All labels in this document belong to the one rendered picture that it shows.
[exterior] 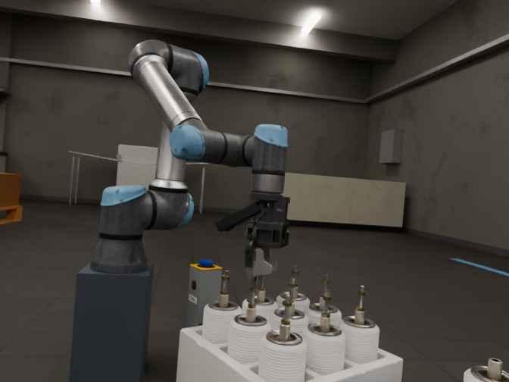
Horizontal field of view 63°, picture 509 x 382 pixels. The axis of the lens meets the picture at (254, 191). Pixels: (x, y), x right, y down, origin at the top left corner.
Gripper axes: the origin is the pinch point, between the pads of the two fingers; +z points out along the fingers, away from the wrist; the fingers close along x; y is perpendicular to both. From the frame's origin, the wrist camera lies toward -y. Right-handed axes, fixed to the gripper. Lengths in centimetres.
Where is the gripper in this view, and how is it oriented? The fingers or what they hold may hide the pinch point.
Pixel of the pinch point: (251, 280)
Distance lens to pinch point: 96.7
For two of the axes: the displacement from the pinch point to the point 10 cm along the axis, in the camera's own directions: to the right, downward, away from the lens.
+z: -0.8, 10.0, 0.2
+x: 3.2, 0.1, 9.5
